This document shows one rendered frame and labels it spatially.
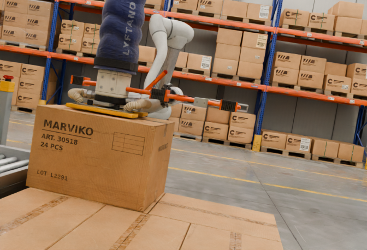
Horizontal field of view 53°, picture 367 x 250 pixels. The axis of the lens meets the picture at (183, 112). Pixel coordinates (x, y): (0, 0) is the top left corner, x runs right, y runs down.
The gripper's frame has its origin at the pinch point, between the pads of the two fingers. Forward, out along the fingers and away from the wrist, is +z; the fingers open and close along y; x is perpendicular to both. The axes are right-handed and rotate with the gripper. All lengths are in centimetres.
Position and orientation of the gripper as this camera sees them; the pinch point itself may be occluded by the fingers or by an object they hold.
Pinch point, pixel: (162, 95)
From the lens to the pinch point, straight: 185.9
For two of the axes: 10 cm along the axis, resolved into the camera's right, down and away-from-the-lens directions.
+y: -1.6, 9.9, 0.6
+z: -1.5, 0.3, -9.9
